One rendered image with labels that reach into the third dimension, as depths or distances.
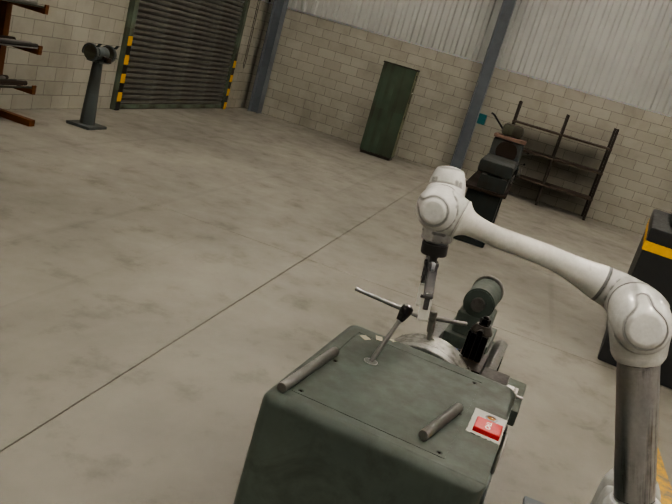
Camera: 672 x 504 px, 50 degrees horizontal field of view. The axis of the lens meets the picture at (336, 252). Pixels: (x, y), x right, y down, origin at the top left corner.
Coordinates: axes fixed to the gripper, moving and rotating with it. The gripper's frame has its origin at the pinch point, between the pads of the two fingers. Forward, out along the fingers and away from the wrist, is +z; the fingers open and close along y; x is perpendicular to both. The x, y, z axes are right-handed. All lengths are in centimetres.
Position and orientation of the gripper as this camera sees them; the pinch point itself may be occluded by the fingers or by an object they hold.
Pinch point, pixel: (422, 309)
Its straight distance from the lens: 207.4
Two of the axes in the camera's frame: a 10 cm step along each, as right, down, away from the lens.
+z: -1.6, 9.6, 2.3
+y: -0.8, 2.2, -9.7
